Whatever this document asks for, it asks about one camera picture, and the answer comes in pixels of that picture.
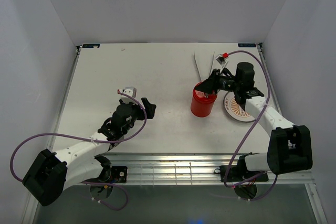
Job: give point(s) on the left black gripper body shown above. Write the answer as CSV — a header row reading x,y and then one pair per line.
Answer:
x,y
138,114

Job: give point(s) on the metal food tongs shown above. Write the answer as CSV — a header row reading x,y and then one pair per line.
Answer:
x,y
203,65

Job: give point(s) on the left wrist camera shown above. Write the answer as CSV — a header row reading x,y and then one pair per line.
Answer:
x,y
128,94

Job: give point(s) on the aluminium table frame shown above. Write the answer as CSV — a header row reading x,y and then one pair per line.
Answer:
x,y
176,148

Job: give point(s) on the red container lid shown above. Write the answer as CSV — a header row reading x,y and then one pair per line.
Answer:
x,y
201,97

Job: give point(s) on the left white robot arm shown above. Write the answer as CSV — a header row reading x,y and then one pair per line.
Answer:
x,y
53,172

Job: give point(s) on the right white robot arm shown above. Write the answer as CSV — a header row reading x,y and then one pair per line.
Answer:
x,y
289,149

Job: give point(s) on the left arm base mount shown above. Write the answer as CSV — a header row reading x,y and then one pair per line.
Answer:
x,y
113,172

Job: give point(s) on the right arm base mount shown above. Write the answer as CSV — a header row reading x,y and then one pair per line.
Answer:
x,y
235,175

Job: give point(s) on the red cylindrical lunch container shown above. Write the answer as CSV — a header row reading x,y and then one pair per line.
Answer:
x,y
202,107

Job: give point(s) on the patterned round plate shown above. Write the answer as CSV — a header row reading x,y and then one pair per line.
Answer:
x,y
234,111

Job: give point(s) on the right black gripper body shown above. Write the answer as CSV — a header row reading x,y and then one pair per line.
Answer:
x,y
223,83

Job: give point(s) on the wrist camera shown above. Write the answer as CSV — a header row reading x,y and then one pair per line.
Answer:
x,y
128,94
222,59

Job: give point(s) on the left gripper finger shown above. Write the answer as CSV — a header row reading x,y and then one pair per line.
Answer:
x,y
150,111
147,105

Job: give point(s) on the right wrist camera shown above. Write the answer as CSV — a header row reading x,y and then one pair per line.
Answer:
x,y
222,59

